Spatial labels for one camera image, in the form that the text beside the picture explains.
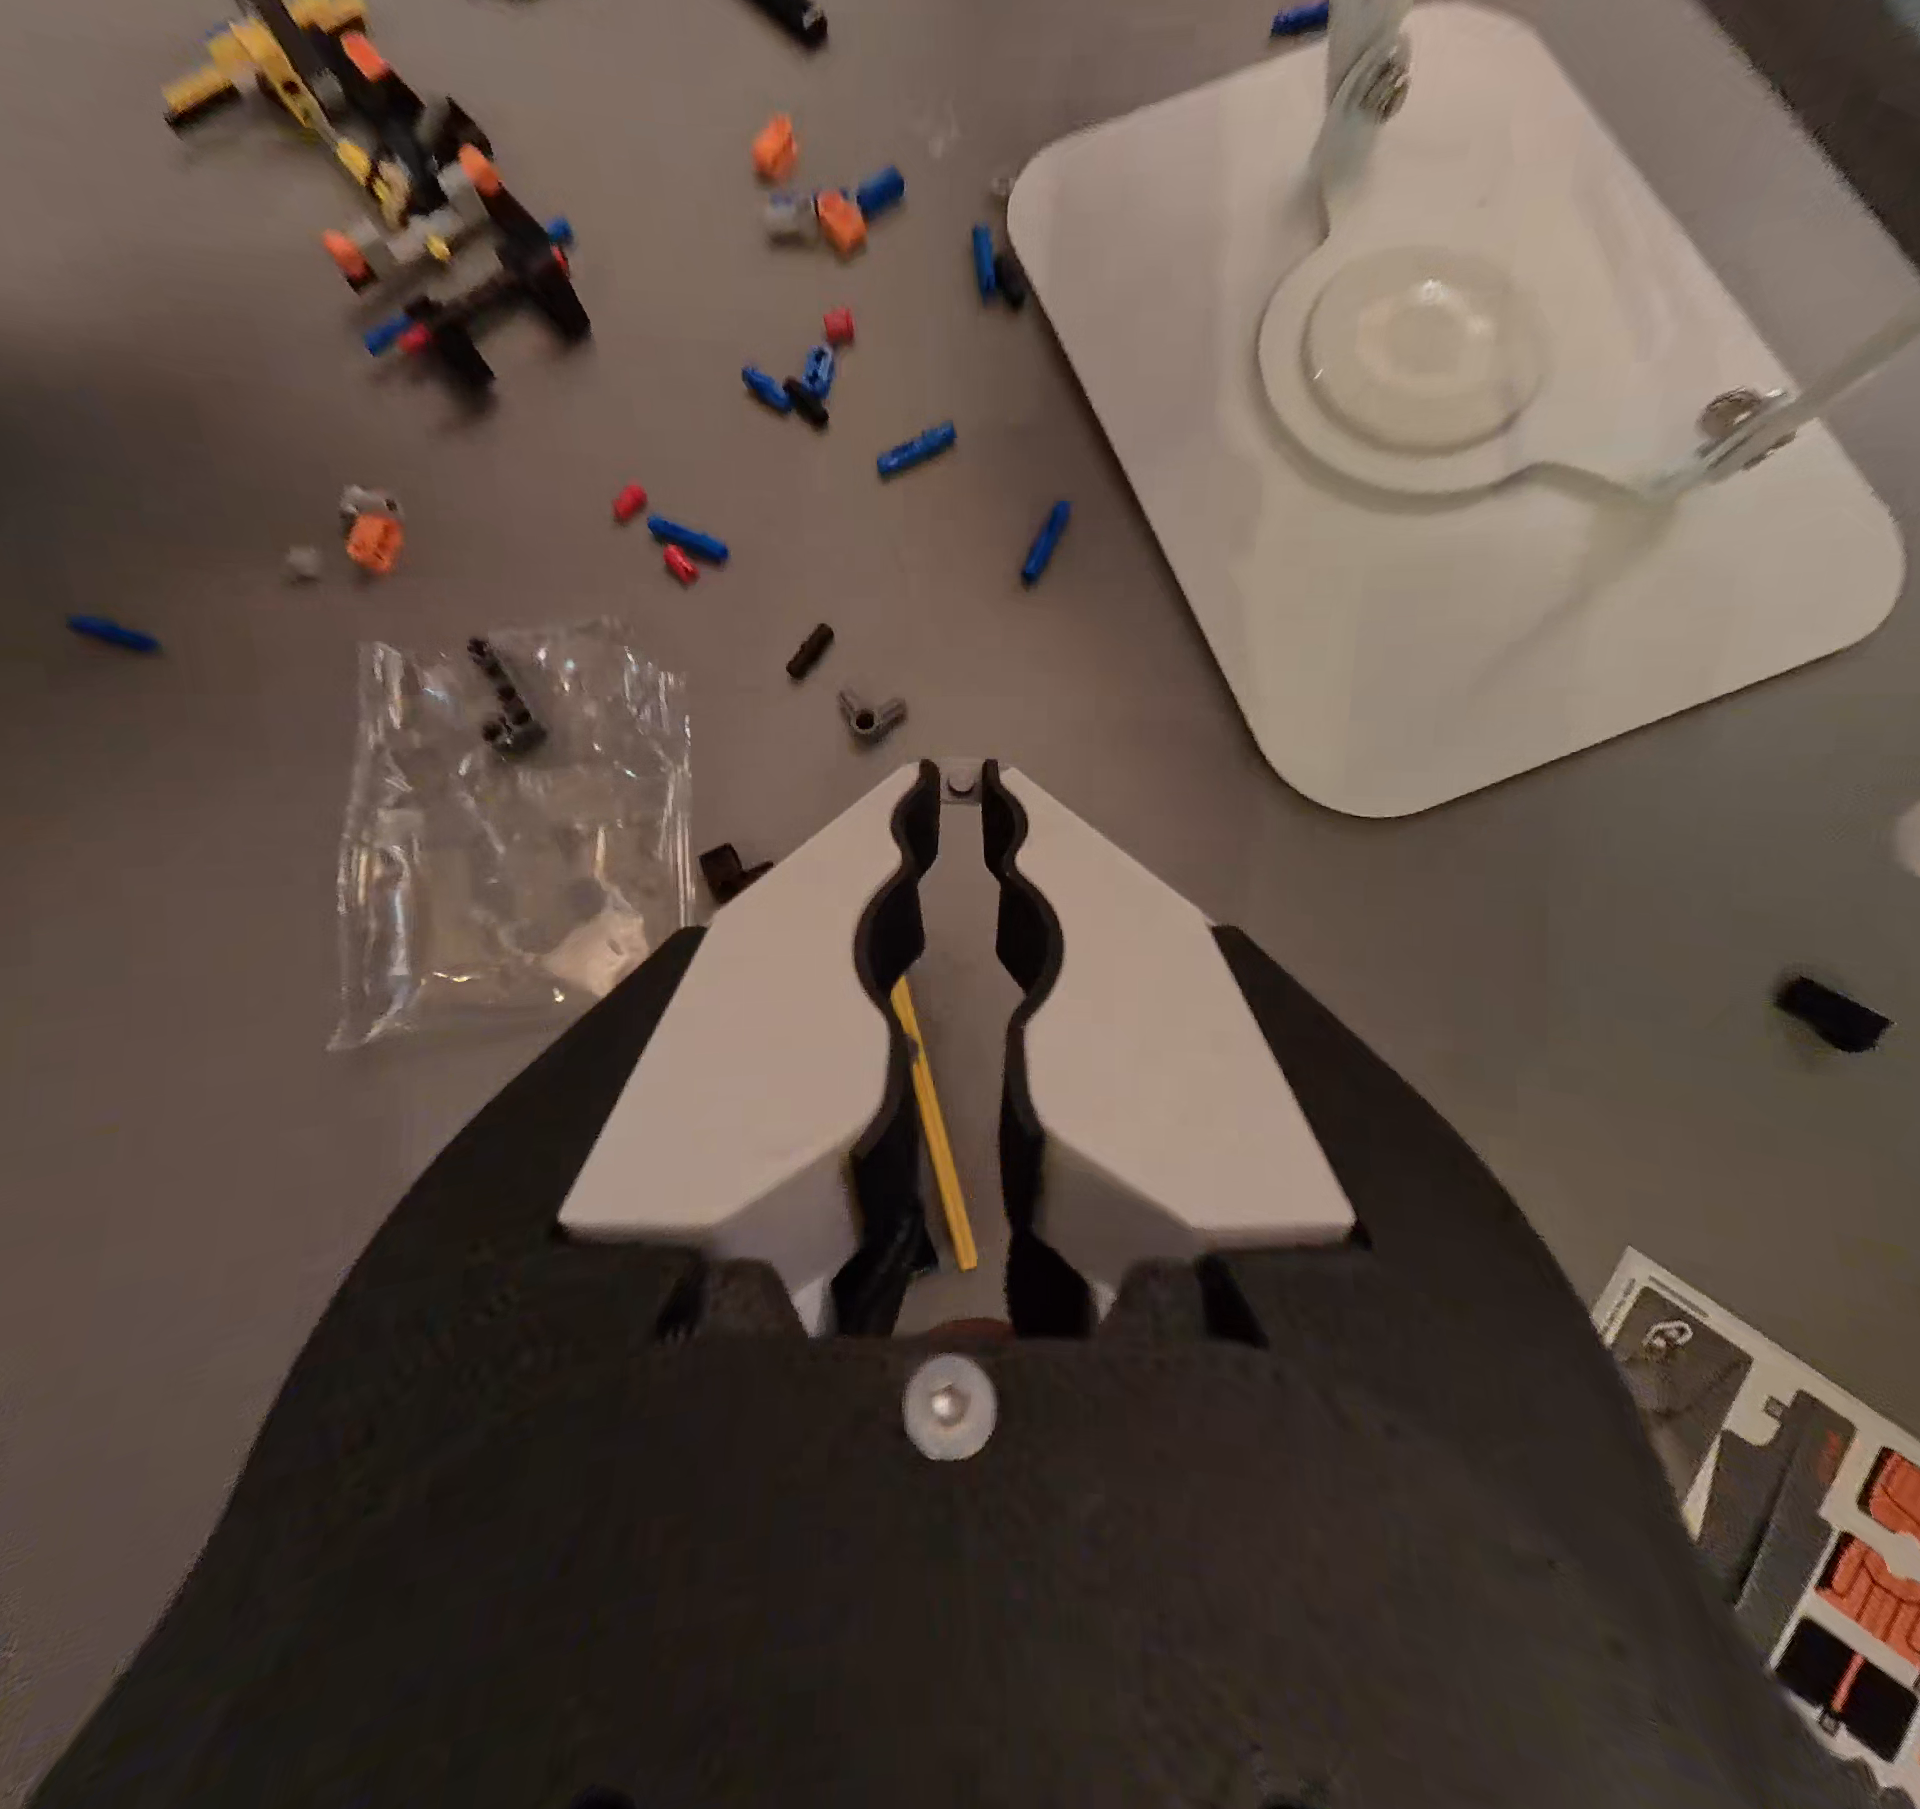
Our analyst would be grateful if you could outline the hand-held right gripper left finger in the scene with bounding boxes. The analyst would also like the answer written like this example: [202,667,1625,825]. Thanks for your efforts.
[553,759,941,1343]

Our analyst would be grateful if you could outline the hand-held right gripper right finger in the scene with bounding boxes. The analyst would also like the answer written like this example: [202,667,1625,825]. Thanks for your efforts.
[982,759,1359,1343]

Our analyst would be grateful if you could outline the partly built lego model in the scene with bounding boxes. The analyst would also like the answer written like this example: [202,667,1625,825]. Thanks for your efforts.
[167,0,593,397]

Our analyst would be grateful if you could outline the black lego connector block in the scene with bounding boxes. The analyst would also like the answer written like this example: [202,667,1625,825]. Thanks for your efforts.
[1772,974,1894,1056]

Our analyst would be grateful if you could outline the yellow lego axle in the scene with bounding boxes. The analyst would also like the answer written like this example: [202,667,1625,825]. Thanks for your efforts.
[888,974,982,1272]

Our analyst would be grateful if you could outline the dark grey angled lego beam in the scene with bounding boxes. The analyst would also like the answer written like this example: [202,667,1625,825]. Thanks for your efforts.
[467,633,547,759]

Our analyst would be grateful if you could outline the lego sticker sheet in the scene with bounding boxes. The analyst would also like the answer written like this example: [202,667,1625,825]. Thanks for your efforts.
[1593,1245,1920,1768]

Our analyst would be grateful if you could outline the clear plastic bag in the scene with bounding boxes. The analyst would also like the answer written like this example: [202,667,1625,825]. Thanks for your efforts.
[330,611,701,1048]

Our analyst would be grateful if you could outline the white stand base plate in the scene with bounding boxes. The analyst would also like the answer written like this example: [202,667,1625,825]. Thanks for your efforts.
[1002,0,1920,825]

